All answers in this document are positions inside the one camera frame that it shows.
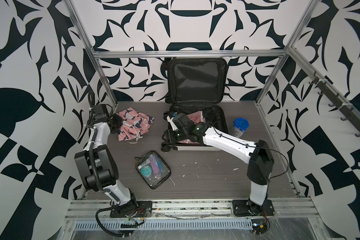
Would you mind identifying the red white striped shirt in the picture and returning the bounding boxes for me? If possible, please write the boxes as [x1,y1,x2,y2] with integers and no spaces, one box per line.
[178,111,206,145]

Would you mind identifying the pink patterned shorts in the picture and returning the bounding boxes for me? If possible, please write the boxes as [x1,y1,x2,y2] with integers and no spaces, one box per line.
[117,108,155,144]

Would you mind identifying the clear toiletry pouch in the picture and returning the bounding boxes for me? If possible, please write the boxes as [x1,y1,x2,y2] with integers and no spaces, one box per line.
[135,151,172,190]

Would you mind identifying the blue lid plastic jar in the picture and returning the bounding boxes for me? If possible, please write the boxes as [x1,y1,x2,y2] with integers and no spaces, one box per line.
[231,118,250,138]

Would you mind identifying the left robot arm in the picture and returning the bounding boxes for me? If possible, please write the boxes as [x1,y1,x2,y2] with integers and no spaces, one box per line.
[75,92,139,238]

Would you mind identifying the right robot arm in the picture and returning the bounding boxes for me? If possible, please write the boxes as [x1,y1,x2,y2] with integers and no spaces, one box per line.
[164,112,288,217]

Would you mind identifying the black open suitcase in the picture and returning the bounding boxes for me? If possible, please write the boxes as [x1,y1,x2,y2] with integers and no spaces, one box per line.
[161,58,229,134]

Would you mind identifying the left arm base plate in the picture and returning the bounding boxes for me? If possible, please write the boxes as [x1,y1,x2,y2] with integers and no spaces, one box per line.
[110,201,153,218]

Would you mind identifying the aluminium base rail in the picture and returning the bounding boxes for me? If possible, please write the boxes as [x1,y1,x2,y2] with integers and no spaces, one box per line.
[65,198,320,221]

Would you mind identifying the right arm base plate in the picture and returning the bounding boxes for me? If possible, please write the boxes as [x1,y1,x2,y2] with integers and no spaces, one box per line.
[232,200,275,217]

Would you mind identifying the white slotted cable duct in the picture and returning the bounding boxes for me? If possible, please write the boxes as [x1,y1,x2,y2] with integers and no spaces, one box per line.
[74,219,253,231]

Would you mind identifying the aluminium cage frame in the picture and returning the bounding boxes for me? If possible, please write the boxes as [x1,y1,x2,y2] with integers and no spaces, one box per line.
[68,1,360,203]

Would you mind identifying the wall hook rack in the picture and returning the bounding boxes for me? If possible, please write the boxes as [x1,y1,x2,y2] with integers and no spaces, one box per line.
[310,71,360,138]

